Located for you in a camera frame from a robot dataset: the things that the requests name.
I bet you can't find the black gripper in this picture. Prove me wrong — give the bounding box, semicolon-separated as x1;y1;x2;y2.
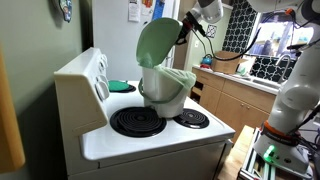
181;10;208;38

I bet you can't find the green waste bin lid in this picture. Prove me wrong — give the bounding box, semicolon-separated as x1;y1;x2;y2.
135;17;184;70

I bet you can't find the green bin liner bag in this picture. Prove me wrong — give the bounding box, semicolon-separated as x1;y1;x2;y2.
153;64;198;92

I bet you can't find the white waste bin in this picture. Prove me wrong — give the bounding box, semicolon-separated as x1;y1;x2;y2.
141;65;188;120

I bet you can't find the black coil stove burner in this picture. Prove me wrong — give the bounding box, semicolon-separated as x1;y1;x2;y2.
113;83;138;94
109;106;168;139
172;108;211;130

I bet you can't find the white stove knob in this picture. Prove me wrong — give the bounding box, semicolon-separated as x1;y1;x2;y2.
96;73;110;86
95;81;111;102
99;54;109;71

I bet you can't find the white electric stove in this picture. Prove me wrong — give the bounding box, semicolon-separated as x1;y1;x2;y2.
53;46;237;180

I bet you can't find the blue paper note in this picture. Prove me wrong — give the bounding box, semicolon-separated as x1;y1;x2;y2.
152;0;167;21

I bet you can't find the blue kettle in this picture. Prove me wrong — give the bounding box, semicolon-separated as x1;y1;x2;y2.
200;53;214;67

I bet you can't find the white orange paper sheet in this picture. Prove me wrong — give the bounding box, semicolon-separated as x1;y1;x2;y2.
140;0;155;18

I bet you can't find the brown cardboard box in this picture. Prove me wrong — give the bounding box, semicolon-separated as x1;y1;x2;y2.
211;50;251;76

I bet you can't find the white green plastic bag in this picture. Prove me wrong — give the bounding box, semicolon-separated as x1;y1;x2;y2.
235;58;252;78

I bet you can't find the white refrigerator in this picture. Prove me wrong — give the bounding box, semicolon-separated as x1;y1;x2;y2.
92;0;181;83

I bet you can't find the wooden base kitchen cabinet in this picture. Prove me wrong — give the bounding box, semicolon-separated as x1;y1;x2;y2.
191;64;280;144

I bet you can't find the stainless steel kitchen sink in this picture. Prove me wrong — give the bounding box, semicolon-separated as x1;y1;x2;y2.
251;77;281;90

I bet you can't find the chrome sink faucet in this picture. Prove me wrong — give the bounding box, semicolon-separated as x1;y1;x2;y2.
275;53;293;83

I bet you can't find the light wooden table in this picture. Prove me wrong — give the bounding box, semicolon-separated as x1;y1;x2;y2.
217;124;256;180

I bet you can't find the yellow wooden panel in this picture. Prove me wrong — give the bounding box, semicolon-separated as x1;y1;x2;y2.
0;44;27;175

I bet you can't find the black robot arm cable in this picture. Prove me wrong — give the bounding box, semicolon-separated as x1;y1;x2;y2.
199;6;320;136

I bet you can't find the green bin carrying handle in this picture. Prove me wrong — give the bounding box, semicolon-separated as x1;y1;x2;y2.
137;77;186;105

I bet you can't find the blue colourful wall decoration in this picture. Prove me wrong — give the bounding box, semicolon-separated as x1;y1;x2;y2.
57;0;74;24

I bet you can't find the white oven door handle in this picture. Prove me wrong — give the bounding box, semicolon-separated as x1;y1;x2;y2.
221;139;235;168

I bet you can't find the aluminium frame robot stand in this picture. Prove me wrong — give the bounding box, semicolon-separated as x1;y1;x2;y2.
238;128;315;180

